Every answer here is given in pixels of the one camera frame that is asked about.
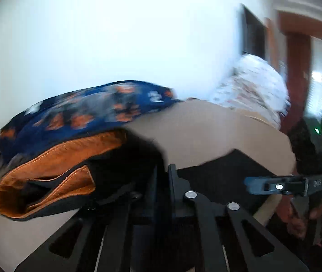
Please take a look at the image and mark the bed with beige sheet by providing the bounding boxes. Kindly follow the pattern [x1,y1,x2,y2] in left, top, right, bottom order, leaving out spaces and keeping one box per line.
[0,99,298,272]

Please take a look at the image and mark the person's right hand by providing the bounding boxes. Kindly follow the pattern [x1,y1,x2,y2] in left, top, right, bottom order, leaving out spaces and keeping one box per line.
[287,197,322,237]

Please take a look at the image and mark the black pants with orange lining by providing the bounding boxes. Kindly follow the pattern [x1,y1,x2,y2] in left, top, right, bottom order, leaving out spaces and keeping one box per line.
[0,129,295,222]

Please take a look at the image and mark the white dotted bedding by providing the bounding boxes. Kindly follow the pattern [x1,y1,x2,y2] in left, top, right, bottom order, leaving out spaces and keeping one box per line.
[208,54,291,129]

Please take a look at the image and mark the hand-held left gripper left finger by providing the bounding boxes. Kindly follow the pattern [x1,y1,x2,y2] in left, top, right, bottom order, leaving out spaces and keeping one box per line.
[15,165,160,272]

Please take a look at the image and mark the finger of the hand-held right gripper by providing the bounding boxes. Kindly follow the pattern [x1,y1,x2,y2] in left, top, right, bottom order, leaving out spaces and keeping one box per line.
[244,175,306,197]

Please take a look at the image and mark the brown wooden door frame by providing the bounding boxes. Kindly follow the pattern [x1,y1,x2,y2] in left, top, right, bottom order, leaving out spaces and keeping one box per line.
[276,8,322,134]

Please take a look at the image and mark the wooden board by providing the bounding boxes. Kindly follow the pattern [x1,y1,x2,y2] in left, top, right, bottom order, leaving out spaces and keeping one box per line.
[264,17,281,72]

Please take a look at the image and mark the blue dog print blanket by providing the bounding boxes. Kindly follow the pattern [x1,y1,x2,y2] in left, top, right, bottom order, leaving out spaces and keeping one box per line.
[0,80,184,173]

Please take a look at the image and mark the wall television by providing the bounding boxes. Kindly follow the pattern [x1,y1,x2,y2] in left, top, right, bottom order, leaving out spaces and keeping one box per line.
[240,3,267,59]

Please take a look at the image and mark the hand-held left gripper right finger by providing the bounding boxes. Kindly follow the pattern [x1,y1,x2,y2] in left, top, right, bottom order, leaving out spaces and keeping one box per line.
[168,163,310,272]

